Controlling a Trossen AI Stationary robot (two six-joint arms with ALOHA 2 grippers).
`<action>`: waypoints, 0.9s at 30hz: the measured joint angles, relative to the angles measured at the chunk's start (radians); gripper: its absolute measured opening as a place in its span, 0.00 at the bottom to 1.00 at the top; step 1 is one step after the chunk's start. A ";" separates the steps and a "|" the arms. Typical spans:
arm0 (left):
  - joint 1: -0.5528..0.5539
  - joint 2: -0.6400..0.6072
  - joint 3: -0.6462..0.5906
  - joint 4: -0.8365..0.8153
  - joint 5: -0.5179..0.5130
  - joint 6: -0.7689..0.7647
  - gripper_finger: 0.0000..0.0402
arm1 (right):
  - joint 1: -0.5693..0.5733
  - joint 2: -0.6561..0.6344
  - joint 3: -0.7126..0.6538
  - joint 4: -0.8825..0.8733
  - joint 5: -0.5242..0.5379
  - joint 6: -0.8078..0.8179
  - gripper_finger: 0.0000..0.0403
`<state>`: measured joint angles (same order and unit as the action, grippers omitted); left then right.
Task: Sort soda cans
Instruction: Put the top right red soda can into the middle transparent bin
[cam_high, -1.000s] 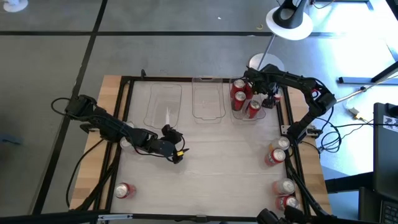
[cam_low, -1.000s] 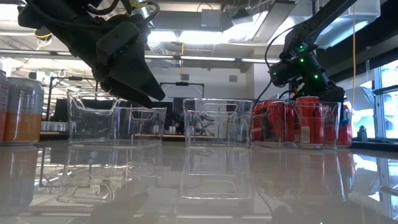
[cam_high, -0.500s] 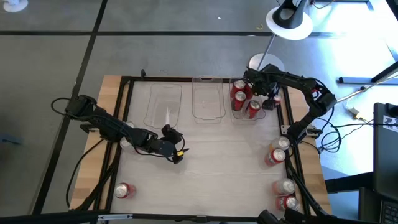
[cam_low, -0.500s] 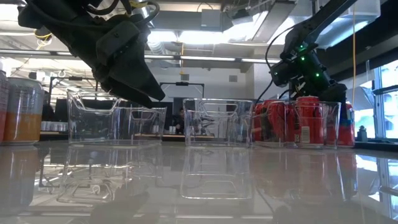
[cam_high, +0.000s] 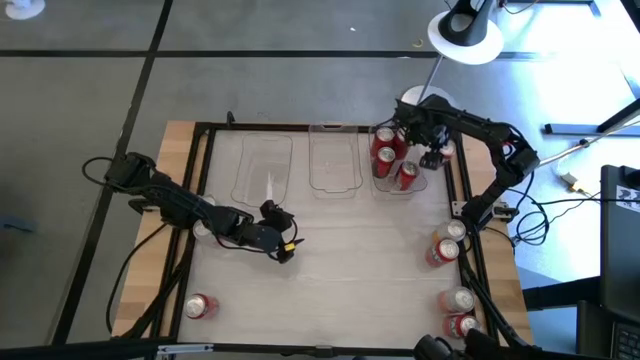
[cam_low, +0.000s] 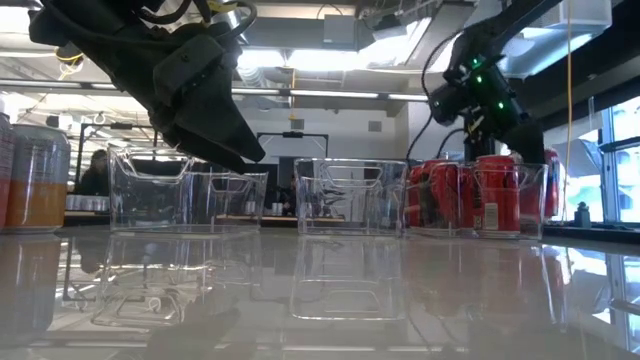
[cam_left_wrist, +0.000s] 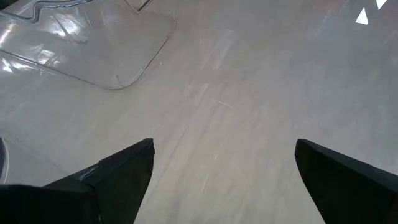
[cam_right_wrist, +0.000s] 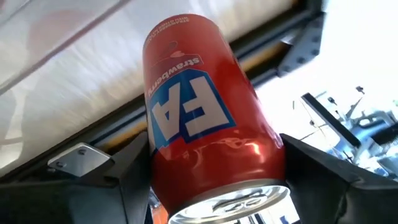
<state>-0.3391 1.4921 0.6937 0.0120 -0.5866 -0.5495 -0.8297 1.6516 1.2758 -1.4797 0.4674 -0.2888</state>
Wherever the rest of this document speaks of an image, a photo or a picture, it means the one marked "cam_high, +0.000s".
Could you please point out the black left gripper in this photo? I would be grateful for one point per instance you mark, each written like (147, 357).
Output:
(257, 237)

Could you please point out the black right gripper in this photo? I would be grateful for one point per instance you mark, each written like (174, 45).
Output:
(420, 120)

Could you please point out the red can with blue logo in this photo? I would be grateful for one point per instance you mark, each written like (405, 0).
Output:
(462, 325)
(196, 306)
(442, 251)
(448, 150)

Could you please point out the clear plastic bin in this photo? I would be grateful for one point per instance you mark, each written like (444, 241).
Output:
(422, 185)
(260, 170)
(332, 170)

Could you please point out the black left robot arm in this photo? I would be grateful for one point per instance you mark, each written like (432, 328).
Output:
(175, 202)

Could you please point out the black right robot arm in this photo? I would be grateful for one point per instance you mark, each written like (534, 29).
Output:
(490, 132)

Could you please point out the grey round floor stand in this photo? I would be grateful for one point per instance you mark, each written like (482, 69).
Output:
(413, 93)

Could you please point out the white round base black stand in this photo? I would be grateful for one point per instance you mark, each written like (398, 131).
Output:
(482, 50)

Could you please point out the white power adapter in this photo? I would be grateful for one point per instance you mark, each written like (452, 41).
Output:
(570, 180)

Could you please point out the black desk foot bar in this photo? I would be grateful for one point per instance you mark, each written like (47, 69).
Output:
(575, 129)

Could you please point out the black computer case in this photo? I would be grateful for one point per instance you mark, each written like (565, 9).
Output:
(620, 250)

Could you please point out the black laptop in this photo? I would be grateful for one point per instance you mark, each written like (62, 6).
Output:
(595, 330)

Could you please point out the white round floor object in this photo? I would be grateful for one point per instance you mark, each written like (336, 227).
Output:
(22, 7)

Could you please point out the black aluminium table frame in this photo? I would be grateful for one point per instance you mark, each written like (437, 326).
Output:
(185, 272)

